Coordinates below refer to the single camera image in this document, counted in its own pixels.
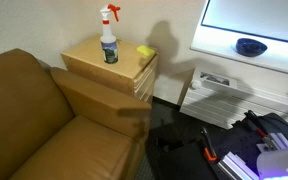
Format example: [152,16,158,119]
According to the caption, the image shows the yellow sponge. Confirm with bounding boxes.
[136,45,156,57]

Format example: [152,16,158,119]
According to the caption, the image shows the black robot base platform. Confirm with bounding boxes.
[147,112,288,180]

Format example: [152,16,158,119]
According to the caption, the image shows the light wooden dresser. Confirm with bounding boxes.
[61,34,160,104]

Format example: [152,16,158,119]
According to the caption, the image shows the white thermostat knob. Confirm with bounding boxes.
[190,79,203,91]

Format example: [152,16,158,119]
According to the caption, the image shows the spray bottle with red trigger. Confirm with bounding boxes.
[99,3,122,65]

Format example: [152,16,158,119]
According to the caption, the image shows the white table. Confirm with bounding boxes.
[190,0,288,78]

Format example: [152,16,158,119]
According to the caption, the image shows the dark blue bowl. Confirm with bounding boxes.
[235,37,268,58]

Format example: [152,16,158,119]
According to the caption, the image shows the brown leather sofa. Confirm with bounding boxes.
[0,48,153,180]

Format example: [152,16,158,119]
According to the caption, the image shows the black clamp with orange handle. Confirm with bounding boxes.
[200,127,218,163]

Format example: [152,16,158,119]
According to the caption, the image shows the long aluminium extrusion rail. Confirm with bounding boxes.
[217,151,262,180]

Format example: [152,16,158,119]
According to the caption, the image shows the black clamp with red handle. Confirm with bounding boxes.
[243,109,275,151]

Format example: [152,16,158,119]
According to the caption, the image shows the window with dark frame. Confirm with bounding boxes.
[201,0,288,47]

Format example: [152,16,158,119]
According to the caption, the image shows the short aluminium extrusion rail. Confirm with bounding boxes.
[256,132,288,153]

